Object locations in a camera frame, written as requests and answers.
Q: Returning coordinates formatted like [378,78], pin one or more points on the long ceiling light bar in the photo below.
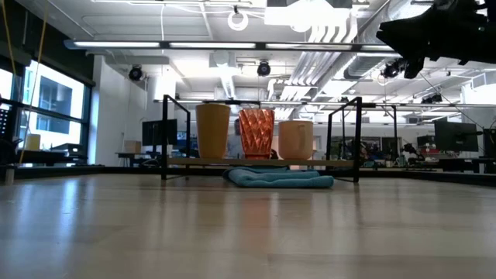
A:
[116,44]

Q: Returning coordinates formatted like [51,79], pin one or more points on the large window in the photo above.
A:
[54,104]

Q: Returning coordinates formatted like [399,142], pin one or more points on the person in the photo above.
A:
[236,143]

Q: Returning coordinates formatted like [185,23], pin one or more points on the black ceiling spot lamp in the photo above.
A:
[264,68]
[135,73]

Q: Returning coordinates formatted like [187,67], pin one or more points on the orange faceted plastic tumbler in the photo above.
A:
[256,133]

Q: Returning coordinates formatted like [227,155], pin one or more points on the black ceiling lamp cluster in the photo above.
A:
[392,69]

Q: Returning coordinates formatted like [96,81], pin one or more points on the black desk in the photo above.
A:
[42,157]

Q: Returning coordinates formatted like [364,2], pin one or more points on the black frame wooden shelf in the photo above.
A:
[240,162]

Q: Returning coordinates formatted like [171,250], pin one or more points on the large black monitor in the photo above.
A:
[455,136]

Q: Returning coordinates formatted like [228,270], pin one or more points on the blue folded towel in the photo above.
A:
[279,179]

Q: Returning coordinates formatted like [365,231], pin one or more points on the yellow box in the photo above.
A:
[33,142]

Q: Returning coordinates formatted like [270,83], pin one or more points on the cream ribbed ceramic mug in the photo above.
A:
[295,139]

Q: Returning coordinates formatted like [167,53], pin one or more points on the yellow plastic cup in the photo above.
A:
[212,131]

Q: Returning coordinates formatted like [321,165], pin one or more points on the black case on desk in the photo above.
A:
[67,149]

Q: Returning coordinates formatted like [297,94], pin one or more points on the black computer monitor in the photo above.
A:
[155,132]

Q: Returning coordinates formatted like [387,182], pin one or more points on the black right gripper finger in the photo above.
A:
[403,36]
[414,67]

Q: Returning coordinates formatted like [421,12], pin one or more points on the brown cardboard box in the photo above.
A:
[132,146]

